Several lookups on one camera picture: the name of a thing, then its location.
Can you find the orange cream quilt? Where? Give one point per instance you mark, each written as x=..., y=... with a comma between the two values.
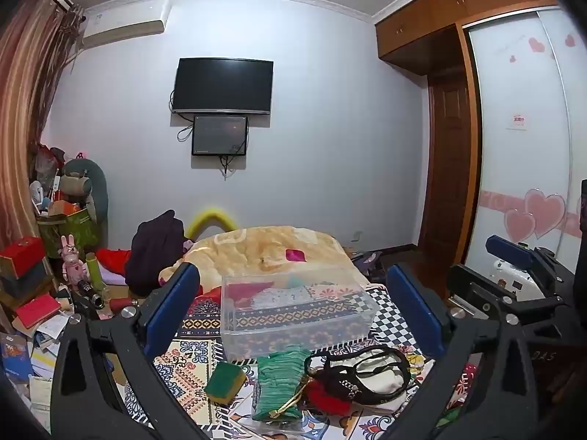
x=257, y=250

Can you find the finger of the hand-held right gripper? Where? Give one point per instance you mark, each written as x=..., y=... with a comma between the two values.
x=472, y=284
x=505, y=249

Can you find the red cylinder with metal cap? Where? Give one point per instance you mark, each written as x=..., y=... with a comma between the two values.
x=121, y=305

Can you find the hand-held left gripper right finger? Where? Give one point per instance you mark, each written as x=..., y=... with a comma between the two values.
x=416, y=312

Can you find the grey plush pillow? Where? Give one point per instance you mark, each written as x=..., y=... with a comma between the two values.
x=94, y=188

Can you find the wooden overhead cabinet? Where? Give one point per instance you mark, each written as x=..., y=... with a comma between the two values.
x=440, y=13

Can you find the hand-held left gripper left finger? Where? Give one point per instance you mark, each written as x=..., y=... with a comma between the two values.
x=173, y=301

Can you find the red fluffy pompom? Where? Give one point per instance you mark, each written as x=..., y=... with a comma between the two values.
x=328, y=401

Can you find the blue booklet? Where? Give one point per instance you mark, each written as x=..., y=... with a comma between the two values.
x=13, y=360

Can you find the white rounded object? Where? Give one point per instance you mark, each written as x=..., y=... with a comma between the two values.
x=511, y=279

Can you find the green yellow sponge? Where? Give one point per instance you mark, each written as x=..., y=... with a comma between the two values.
x=225, y=382

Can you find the pile of papers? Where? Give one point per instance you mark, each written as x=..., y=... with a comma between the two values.
x=43, y=348

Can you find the green tube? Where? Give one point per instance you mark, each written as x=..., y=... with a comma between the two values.
x=95, y=272

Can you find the brown striped curtain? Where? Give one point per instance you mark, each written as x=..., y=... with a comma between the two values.
x=27, y=123

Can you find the white bag with black trim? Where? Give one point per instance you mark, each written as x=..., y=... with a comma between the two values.
x=376, y=378

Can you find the brown wooden door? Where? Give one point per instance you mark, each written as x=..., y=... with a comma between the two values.
x=447, y=165

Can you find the black wall television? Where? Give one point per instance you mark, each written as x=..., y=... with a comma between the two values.
x=223, y=85

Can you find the black flashlight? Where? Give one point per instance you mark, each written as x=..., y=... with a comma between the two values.
x=91, y=294

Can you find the small black wall monitor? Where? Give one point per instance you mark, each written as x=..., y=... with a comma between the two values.
x=220, y=135

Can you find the dark grey box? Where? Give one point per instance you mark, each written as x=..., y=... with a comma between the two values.
x=23, y=282

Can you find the green pleated cloth pouch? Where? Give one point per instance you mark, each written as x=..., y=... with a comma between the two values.
x=277, y=385

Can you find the red white door sticker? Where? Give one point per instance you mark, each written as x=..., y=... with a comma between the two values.
x=517, y=121

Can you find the white wardrobe door with hearts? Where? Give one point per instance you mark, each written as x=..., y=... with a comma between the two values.
x=518, y=156

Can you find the black clothing pile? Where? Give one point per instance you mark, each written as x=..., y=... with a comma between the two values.
x=153, y=250

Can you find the red cloth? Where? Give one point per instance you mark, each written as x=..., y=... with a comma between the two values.
x=114, y=259

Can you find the black white checkered cloth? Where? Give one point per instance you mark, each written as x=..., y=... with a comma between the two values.
x=387, y=325

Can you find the green shopping bag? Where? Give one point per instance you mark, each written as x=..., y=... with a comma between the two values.
x=73, y=233

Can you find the red box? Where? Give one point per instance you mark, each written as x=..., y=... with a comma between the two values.
x=20, y=254

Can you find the red book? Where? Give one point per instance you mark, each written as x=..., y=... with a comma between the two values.
x=37, y=310

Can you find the white air conditioner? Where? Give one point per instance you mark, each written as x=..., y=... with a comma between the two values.
x=124, y=23

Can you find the clear plastic storage box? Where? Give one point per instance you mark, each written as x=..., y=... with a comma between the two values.
x=293, y=316

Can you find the pink bunny toy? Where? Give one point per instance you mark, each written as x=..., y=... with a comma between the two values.
x=72, y=259

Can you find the yellow arched cushion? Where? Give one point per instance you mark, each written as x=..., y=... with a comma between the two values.
x=213, y=217

